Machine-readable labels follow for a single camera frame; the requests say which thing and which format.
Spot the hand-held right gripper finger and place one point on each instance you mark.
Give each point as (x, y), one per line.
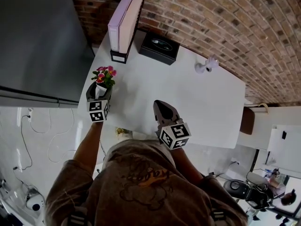
(170, 114)
(159, 116)

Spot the person's left forearm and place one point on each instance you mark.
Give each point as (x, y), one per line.
(87, 147)

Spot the person's t-shirt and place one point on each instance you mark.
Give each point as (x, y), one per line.
(152, 192)

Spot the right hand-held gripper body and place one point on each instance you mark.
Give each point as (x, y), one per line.
(175, 135)

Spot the brown seat chair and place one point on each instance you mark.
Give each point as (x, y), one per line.
(247, 121)

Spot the black office chair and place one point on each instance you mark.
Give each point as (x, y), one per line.
(244, 189)

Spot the black perforated file holder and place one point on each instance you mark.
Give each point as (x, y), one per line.
(120, 58)

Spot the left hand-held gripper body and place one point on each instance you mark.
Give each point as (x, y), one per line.
(97, 110)

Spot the small black cabinet item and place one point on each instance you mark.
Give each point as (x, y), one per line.
(284, 135)

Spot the person's right forearm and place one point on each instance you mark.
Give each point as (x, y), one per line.
(185, 163)

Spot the white round floor device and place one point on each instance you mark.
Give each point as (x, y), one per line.
(35, 201)

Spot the pink flowers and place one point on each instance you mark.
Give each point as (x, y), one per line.
(104, 78)

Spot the lavender lantern lamp figurine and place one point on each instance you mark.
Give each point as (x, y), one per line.
(207, 66)

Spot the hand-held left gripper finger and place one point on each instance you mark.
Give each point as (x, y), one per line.
(91, 92)
(107, 96)

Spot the white table top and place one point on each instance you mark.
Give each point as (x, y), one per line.
(188, 102)

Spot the grey refrigerator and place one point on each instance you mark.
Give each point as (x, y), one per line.
(35, 43)

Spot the white cabinet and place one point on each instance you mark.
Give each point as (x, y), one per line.
(289, 154)

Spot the pink file box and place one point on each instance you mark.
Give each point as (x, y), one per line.
(130, 27)
(117, 25)

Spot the black tissue box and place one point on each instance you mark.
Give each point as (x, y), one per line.
(157, 48)

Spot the white power strip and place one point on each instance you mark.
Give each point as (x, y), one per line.
(29, 114)

